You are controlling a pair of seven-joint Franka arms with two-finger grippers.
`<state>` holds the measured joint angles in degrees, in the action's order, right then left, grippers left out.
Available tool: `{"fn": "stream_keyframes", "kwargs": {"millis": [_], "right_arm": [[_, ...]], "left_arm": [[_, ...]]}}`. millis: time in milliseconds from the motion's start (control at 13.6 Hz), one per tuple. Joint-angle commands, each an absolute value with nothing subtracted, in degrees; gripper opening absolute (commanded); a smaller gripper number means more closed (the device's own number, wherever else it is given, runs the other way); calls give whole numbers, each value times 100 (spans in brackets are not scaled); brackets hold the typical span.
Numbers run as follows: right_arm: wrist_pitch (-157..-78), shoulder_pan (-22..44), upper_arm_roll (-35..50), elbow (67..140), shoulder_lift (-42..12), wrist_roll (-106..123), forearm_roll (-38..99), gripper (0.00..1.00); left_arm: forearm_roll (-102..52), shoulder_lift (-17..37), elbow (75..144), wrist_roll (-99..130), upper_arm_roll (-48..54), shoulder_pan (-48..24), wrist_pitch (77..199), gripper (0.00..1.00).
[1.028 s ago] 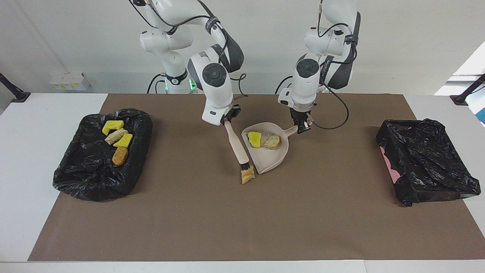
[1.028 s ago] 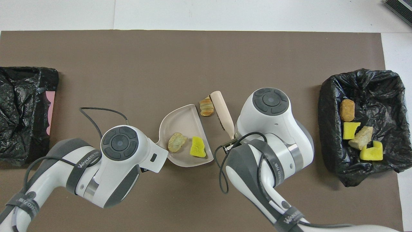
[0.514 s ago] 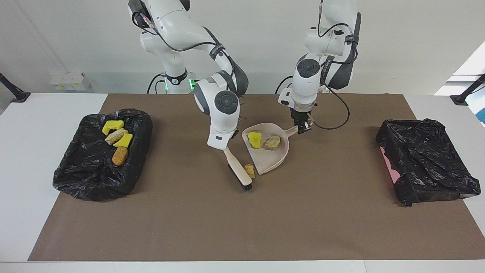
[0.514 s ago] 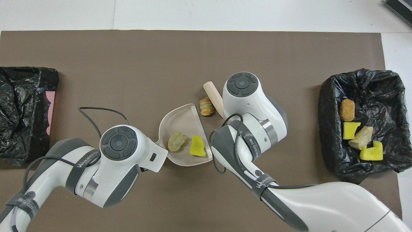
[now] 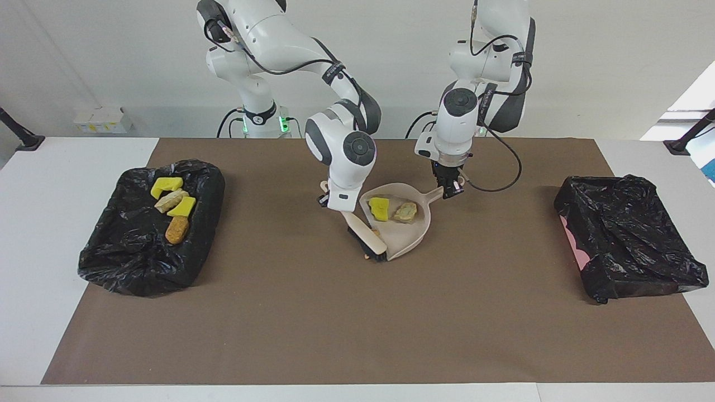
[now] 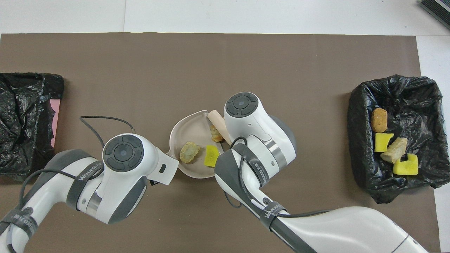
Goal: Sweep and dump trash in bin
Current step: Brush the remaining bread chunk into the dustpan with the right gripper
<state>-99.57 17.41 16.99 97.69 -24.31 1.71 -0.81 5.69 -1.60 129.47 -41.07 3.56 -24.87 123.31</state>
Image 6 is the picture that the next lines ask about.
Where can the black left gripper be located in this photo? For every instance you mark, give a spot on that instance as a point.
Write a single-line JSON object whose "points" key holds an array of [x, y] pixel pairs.
{"points": [[154, 182]]}

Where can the pale beige foam piece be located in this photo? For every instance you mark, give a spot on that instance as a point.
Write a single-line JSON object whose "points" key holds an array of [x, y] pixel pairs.
{"points": [[190, 152]]}

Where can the yellow wavy foam piece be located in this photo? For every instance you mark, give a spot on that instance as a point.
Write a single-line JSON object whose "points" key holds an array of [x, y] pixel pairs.
{"points": [[211, 156]]}

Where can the beige plastic dustpan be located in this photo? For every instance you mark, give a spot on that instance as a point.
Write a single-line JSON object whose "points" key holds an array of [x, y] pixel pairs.
{"points": [[191, 130]]}

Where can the orange striped foam piece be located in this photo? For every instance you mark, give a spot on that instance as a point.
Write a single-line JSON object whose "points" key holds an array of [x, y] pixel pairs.
{"points": [[216, 134]]}

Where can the beige hand brush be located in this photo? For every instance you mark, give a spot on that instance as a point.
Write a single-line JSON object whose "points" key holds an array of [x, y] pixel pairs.
{"points": [[215, 117]]}

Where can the yellow curved foam piece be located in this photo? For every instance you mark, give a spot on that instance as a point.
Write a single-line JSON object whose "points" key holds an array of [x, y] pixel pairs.
{"points": [[382, 142]]}

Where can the brown cork-like foam piece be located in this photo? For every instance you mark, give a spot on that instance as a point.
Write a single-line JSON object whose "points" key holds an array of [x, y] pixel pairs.
{"points": [[379, 120]]}

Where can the pale beige foam chunk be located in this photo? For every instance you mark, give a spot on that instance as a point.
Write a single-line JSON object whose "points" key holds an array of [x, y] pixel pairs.
{"points": [[394, 150]]}

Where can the yellow notched foam piece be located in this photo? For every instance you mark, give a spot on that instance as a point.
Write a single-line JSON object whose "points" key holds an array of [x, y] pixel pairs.
{"points": [[406, 168]]}

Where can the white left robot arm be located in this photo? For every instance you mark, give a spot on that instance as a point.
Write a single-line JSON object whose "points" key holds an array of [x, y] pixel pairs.
{"points": [[123, 168]]}

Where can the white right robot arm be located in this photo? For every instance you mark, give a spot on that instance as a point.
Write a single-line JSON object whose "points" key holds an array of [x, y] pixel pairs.
{"points": [[253, 126]]}

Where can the pink bin with black bag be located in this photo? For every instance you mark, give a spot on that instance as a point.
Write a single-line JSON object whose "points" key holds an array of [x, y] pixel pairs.
{"points": [[21, 158]]}

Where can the bin lined with black bag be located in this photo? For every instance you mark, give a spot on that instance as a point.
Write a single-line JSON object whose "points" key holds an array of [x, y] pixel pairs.
{"points": [[365, 168]]}

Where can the brown table mat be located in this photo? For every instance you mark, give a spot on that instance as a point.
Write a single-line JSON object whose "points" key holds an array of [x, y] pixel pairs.
{"points": [[225, 56]]}

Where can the dark ribbed panel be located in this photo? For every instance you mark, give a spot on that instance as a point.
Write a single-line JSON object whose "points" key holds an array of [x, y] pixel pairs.
{"points": [[437, 10]]}

